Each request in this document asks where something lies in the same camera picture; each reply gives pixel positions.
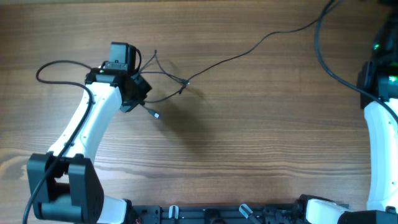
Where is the thin black USB cable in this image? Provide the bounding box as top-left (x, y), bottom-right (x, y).
top-left (183, 0), bottom-right (343, 86)

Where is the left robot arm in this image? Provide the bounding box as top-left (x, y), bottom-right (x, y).
top-left (22, 42), bottom-right (151, 223)

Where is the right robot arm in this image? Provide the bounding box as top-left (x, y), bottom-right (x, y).
top-left (299, 1), bottom-right (397, 223)

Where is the left camera cable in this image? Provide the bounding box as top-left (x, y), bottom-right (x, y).
top-left (22, 60), bottom-right (94, 224)

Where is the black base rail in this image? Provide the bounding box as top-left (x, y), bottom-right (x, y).
top-left (124, 204), bottom-right (351, 224)

